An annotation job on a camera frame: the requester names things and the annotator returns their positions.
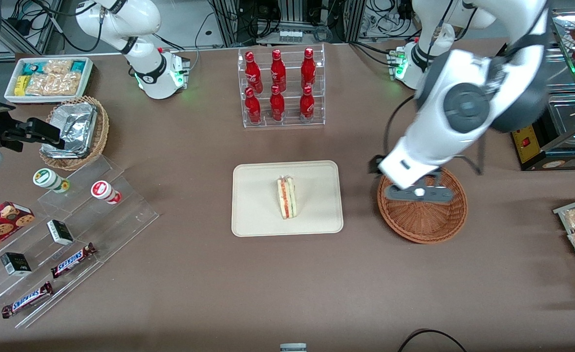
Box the white snack bin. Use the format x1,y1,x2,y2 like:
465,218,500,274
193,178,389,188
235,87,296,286
4,57,94,105

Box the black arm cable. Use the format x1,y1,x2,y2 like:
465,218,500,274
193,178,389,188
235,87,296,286
383,95,417,158

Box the cream plastic tray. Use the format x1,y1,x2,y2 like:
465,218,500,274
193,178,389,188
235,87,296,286
232,160,344,238

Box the green lid cup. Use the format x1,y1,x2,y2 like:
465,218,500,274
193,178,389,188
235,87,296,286
33,168,71,194

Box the clear acrylic bottle rack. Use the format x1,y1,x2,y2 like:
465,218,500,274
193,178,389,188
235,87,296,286
237,44,326,129

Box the clear acrylic stepped display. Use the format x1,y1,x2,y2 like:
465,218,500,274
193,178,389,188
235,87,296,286
0,155,160,329

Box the small black box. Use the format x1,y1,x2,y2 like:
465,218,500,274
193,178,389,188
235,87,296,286
47,220,75,246
0,252,33,277

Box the triangle sandwich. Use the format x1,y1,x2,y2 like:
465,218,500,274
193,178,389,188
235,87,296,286
277,176,298,220

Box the red cola bottle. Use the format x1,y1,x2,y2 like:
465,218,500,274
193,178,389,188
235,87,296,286
270,85,286,122
245,87,262,124
299,86,316,122
301,47,317,88
245,51,263,89
271,49,287,88

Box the black glass food warmer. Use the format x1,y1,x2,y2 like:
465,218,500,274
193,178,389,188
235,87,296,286
511,7,575,172

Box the round brown wicker basket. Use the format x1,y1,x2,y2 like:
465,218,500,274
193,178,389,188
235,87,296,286
377,166,468,244

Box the wicker basket holding foil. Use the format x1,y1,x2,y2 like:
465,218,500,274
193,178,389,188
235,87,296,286
40,95,110,171

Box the snickers bar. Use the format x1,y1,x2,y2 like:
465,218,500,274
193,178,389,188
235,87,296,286
50,242,98,280
1,281,55,319

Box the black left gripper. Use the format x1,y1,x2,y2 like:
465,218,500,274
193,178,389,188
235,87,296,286
414,171,442,189

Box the large rice cracker bag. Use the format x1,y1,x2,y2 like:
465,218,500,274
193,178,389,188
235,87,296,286
26,72,81,96

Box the red lid cup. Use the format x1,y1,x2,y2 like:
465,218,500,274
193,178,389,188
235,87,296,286
91,180,122,205

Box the black floor cable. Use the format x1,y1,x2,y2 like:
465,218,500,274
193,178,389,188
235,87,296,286
397,329,469,352

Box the small rice cracker bag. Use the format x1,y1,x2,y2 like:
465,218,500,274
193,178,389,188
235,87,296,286
43,60,73,75

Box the stacked aluminium foil trays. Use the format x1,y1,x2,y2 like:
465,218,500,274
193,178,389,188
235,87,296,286
41,102,98,158

